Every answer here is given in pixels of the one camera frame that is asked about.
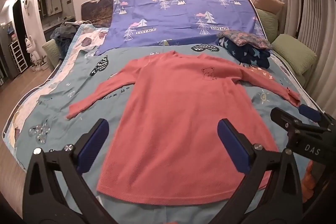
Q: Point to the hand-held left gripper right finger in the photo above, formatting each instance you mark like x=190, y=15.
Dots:
x=232, y=145

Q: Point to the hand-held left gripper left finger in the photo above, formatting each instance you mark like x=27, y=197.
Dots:
x=95, y=142

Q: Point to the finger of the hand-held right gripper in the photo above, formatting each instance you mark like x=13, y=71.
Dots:
x=309, y=112
x=283, y=117

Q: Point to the pink long-sleeve shirt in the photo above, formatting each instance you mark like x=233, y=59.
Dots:
x=178, y=121

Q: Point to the pile of dark clothes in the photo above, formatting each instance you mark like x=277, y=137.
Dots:
x=63, y=32

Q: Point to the person's right hand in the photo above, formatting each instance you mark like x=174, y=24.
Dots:
x=307, y=182

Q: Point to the green pillow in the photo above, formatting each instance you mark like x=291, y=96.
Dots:
x=294, y=53
x=269, y=23

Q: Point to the teal printed blanket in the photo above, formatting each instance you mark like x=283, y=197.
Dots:
x=65, y=87

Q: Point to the folded navy star-print garment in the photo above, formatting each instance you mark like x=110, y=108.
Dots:
x=246, y=56

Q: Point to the folded floral garment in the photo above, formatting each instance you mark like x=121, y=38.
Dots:
x=249, y=39

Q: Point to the beige curtain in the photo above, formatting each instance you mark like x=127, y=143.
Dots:
x=315, y=16

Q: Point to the small potted plant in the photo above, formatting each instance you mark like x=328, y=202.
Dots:
x=41, y=62

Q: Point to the green cushion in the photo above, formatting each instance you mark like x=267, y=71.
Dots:
x=50, y=52

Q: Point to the white cat figurine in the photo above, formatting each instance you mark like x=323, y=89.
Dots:
x=30, y=47

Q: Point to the beige pillow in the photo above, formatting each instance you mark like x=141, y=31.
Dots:
x=270, y=2

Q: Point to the white shelf rack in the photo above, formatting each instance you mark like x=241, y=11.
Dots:
x=17, y=56

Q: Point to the brown headboard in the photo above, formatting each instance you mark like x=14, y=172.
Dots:
x=99, y=11

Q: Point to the purple tree-print sheet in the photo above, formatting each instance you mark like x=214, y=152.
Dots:
x=178, y=22

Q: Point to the white wall clock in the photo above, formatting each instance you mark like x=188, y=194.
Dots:
x=27, y=3

